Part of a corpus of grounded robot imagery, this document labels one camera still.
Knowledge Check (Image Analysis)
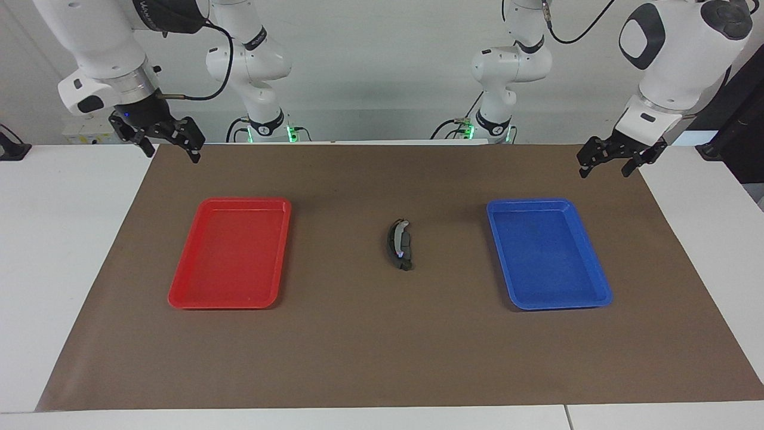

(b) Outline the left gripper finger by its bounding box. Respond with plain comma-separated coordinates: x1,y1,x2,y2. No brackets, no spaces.
576,136,619,179
621,143,669,179

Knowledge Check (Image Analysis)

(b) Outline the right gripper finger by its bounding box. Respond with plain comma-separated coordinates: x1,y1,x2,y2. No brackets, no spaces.
109,112,156,158
172,116,207,164

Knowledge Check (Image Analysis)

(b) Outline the dark brake pad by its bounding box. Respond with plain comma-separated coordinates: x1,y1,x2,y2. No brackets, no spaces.
398,231,417,272

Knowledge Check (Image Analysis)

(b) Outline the curved brake shoe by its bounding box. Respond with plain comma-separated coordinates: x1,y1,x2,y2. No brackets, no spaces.
384,218,413,269

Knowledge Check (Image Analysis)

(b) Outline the white power box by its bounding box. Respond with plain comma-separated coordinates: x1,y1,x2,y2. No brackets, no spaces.
62,116,118,146

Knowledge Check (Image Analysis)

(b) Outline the black stand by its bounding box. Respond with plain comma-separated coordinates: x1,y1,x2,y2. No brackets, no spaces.
695,59,764,186

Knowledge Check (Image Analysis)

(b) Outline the blue plastic tray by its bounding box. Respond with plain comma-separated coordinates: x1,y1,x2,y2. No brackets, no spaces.
486,198,614,311

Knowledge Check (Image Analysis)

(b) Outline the black table clamp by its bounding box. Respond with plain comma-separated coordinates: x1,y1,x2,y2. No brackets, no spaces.
0,124,32,161

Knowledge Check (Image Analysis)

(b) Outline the red plastic tray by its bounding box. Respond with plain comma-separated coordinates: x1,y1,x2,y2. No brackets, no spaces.
168,197,292,310

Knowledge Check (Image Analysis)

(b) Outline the brown table mat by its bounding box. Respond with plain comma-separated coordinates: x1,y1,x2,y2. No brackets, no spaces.
35,143,764,413

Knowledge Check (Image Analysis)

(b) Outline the black base cable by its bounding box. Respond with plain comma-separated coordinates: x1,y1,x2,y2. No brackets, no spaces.
225,116,251,144
430,93,485,142

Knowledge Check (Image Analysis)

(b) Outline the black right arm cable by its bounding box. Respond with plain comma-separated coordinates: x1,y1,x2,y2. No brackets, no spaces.
138,0,239,101

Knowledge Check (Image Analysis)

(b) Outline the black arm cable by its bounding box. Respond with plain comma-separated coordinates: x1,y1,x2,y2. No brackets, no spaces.
501,0,618,46
138,0,239,101

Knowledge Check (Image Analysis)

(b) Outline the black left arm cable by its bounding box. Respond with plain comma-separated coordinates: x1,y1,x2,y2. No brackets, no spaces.
501,0,618,46

